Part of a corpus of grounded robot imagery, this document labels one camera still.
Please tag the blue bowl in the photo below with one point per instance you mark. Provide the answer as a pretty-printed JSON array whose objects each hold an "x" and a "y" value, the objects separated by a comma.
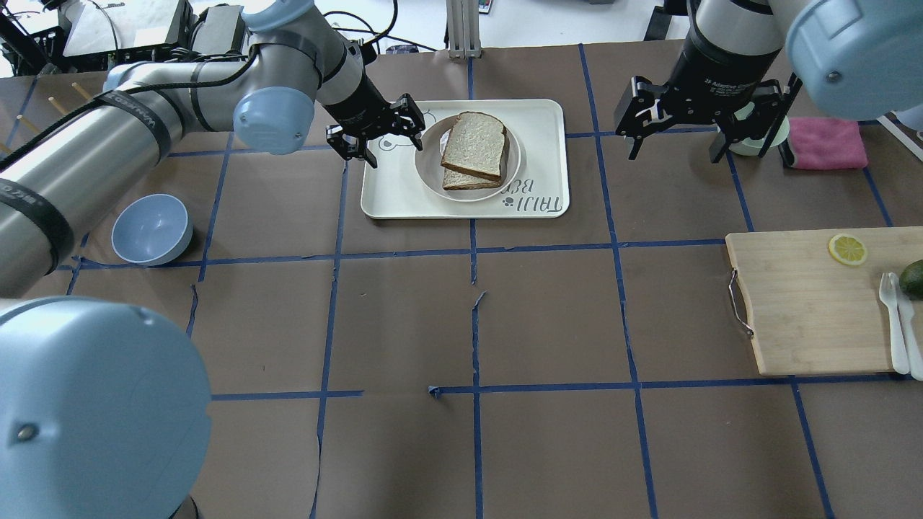
[{"x": 152, "y": 231}]

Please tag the white plastic knife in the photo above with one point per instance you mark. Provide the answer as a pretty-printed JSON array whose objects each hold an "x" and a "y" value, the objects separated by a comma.
[{"x": 906, "y": 315}]

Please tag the cream round plate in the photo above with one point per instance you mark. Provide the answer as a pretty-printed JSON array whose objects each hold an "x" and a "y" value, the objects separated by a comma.
[{"x": 428, "y": 164}]

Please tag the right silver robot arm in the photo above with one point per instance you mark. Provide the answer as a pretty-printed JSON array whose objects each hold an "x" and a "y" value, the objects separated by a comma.
[{"x": 853, "y": 57}]

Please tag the light green bowl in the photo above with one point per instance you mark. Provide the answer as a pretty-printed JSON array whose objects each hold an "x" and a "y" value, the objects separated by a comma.
[{"x": 752, "y": 147}]

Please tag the bread slice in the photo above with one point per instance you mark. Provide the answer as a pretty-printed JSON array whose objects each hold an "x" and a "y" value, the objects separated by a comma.
[
  {"x": 477, "y": 145},
  {"x": 454, "y": 180}
]

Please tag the lemon slice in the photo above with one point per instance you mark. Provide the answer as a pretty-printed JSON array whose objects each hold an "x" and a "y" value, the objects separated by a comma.
[{"x": 847, "y": 249}]

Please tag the white plastic fork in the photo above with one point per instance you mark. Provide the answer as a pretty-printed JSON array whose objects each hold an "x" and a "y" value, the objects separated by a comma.
[{"x": 888, "y": 297}]

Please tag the bread slice on plate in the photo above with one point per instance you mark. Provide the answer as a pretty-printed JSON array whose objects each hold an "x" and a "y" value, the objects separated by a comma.
[{"x": 454, "y": 180}]

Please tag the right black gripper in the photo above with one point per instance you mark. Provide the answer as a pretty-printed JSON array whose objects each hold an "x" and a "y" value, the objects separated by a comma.
[{"x": 715, "y": 71}]

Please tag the aluminium frame post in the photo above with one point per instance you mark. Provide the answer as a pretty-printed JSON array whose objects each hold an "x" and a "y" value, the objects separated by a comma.
[{"x": 463, "y": 29}]

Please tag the green avocado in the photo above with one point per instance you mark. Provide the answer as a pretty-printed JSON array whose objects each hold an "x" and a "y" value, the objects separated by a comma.
[{"x": 910, "y": 280}]

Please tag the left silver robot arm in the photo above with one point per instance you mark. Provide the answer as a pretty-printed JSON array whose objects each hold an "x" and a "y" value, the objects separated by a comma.
[{"x": 105, "y": 404}]

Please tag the pink cloth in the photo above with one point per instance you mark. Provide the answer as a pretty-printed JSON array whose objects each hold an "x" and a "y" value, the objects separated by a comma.
[{"x": 823, "y": 144}]

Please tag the fried egg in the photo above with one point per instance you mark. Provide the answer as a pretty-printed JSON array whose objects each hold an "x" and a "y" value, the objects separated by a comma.
[{"x": 445, "y": 141}]

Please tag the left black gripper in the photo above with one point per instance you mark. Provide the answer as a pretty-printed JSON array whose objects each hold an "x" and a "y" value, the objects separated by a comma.
[{"x": 358, "y": 106}]

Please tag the wooden cup rack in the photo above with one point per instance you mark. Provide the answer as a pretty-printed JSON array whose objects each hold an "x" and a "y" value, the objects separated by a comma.
[{"x": 40, "y": 101}]

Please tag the wooden cutting board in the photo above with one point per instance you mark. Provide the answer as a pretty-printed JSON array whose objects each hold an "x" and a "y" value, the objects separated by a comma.
[{"x": 811, "y": 315}]

